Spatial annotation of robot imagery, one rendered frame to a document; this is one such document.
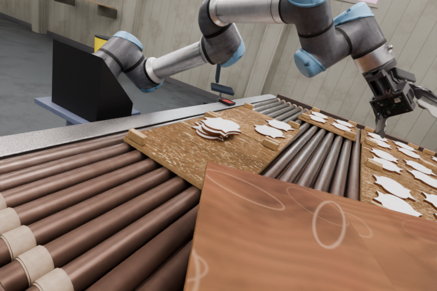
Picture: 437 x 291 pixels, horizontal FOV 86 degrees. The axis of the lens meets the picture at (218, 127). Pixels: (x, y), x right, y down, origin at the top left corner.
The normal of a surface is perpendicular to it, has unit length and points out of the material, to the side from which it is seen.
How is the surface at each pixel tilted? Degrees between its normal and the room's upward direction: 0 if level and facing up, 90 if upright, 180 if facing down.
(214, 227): 0
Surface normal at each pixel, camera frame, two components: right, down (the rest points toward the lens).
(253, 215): 0.26, -0.90
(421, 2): -0.40, 0.22
